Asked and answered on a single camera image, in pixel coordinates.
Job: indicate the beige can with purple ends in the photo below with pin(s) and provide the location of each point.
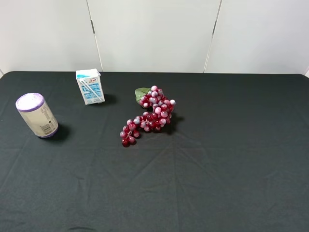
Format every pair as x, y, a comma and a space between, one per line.
35, 111

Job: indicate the red plastic grape bunch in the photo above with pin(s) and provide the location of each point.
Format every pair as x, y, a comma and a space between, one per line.
158, 113

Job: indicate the white blue milk carton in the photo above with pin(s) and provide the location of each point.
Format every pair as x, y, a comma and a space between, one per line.
90, 86

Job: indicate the black tablecloth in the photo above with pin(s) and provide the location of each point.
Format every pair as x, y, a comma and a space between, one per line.
235, 157

